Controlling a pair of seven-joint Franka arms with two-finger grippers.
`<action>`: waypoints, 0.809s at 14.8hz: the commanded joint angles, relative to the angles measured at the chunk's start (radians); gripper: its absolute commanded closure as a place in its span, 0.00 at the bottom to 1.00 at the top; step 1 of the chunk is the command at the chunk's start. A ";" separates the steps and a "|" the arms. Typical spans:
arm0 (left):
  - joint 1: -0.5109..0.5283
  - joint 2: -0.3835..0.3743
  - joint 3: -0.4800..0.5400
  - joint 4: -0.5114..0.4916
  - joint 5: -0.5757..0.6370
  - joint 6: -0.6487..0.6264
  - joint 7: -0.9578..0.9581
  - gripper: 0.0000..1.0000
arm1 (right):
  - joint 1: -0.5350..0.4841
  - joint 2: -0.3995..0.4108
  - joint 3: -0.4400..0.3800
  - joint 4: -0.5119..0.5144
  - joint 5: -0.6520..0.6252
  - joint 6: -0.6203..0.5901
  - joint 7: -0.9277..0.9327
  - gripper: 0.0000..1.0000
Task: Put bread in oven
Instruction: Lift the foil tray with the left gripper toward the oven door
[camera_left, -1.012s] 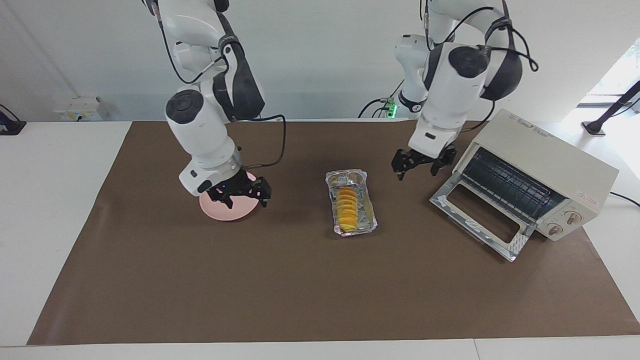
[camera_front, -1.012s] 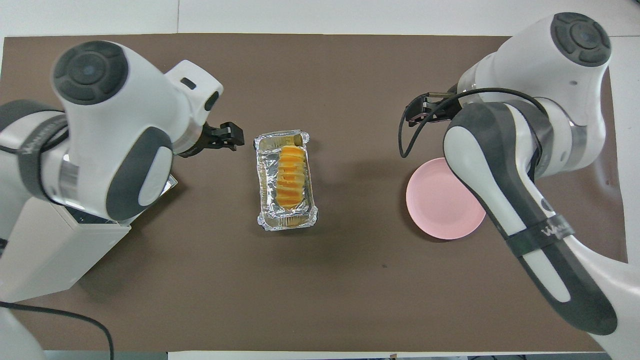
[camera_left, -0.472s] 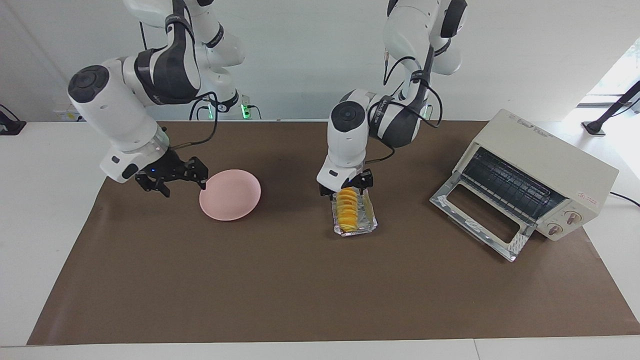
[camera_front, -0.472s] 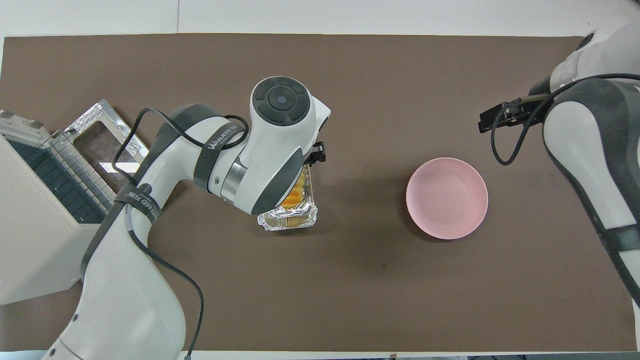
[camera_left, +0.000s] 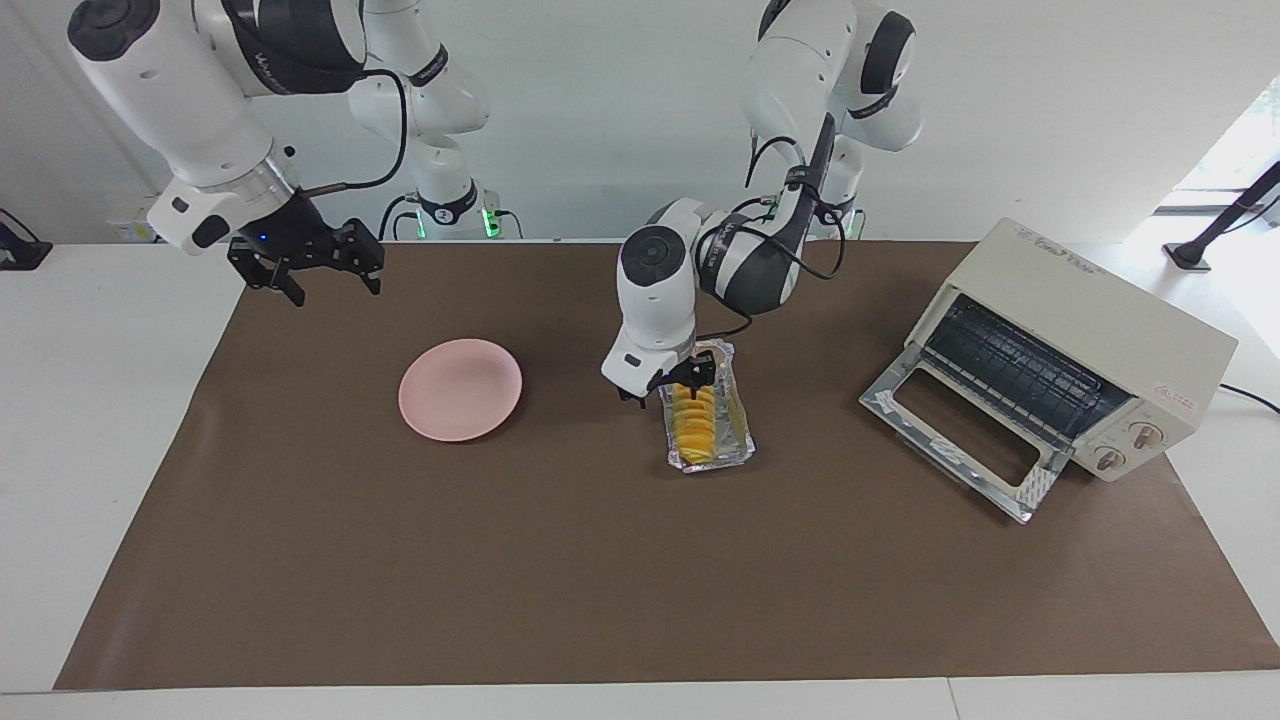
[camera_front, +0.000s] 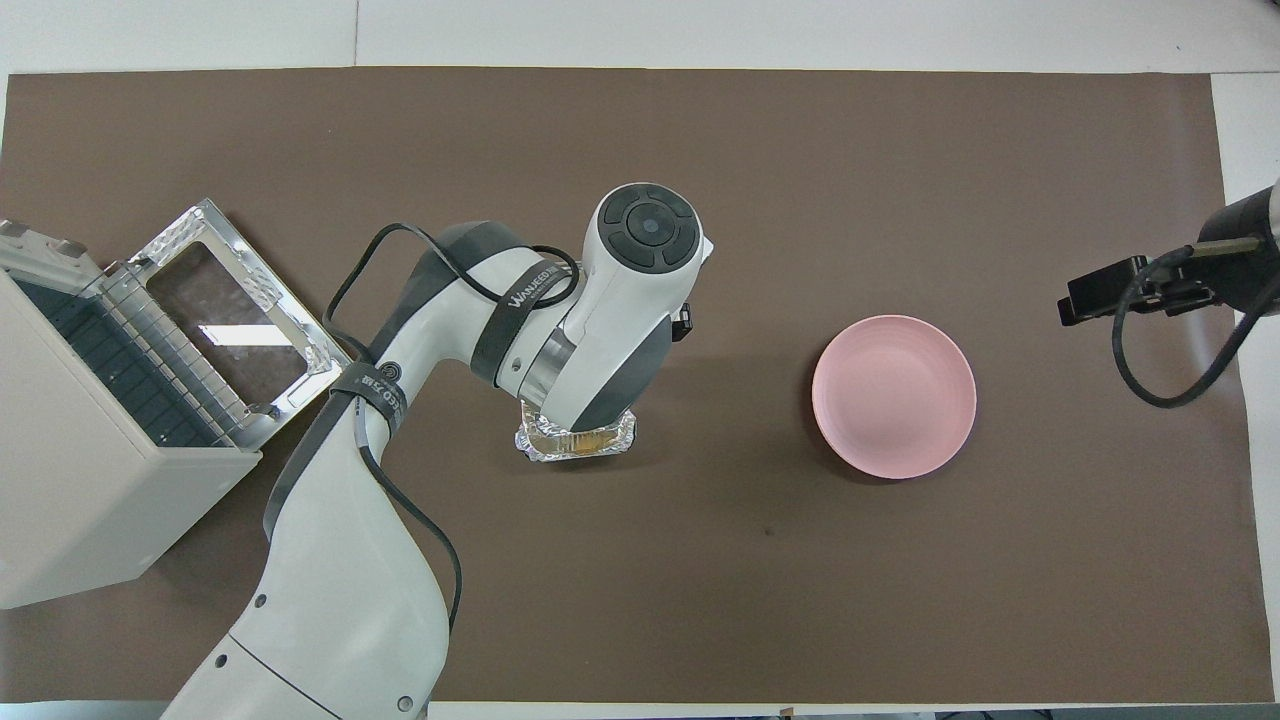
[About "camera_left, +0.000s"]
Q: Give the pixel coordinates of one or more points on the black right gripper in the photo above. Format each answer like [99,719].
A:
[290,235]

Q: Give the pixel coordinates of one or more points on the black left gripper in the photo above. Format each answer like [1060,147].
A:
[672,378]

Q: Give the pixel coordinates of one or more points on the sliced yellow bread loaf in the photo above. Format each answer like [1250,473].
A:
[695,430]

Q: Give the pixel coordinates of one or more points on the aluminium foil tray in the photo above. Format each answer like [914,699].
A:
[737,430]

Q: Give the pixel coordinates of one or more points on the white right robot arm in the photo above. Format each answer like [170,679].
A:
[170,90]

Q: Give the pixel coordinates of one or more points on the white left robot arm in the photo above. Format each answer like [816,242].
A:
[655,290]

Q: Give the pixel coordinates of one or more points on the glass oven door with foil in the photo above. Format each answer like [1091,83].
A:
[1035,487]

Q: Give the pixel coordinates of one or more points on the cream oven knob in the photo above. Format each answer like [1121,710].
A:
[1146,434]
[1108,459]

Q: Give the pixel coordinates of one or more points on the white toaster oven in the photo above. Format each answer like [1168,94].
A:
[1120,320]

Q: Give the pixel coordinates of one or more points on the green lit base connector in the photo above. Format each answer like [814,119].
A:
[490,222]

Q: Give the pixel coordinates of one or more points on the brown paper table mat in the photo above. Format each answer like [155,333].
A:
[700,560]

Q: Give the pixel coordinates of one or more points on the pink round plate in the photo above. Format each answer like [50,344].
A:
[460,390]

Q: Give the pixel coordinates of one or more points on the black desk clamp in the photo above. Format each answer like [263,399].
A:
[20,255]

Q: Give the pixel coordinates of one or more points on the white wall socket box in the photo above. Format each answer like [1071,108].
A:
[135,228]

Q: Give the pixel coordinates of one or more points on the black camera stand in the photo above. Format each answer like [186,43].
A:
[1190,255]

